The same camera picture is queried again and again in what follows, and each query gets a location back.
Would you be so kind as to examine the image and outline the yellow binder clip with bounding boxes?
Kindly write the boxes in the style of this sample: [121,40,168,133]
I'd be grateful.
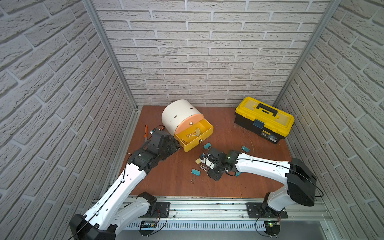
[196,159,210,172]
[186,128,202,138]

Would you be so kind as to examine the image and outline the yellow drawer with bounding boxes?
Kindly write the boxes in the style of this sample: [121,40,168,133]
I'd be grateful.
[175,119,214,153]

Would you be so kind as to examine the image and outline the orange top drawer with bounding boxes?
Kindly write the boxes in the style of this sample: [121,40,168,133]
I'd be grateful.
[174,114,204,135]

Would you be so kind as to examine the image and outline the white round drawer cabinet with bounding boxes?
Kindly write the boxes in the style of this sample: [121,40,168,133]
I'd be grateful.
[162,100,203,136]

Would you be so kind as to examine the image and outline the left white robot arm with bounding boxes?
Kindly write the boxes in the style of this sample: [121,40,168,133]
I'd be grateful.
[69,129,181,240]

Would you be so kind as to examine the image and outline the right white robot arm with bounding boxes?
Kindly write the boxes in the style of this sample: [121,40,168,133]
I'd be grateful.
[199,148,317,217]

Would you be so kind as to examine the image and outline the yellow black toolbox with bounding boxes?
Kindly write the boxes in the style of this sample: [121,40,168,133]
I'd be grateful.
[235,97,295,144]

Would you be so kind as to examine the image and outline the left controller board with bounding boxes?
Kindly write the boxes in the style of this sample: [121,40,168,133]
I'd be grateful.
[139,221,158,237]

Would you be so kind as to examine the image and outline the controller board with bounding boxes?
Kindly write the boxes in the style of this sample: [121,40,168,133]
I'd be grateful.
[264,221,281,237]
[139,221,158,237]

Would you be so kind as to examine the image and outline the right controller board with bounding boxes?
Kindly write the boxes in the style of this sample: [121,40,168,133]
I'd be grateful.
[264,221,281,237]

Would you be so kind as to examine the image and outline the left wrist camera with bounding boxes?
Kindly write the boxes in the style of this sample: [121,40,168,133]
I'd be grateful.
[148,127,169,140]

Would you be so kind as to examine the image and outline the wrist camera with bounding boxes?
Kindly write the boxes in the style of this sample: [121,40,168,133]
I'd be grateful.
[199,154,215,172]
[148,127,169,140]

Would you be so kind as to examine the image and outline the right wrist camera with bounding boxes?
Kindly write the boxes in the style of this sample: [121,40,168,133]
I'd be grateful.
[199,154,215,172]

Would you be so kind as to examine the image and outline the orange handled pliers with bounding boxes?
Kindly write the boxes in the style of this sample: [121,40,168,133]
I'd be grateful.
[143,124,166,140]

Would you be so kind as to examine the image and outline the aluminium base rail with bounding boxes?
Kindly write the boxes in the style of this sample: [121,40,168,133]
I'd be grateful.
[80,195,332,222]

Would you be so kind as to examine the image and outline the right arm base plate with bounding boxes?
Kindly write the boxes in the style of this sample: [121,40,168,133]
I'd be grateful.
[246,202,288,219]

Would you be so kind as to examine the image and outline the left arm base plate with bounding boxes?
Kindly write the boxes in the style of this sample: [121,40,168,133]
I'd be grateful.
[142,202,171,218]

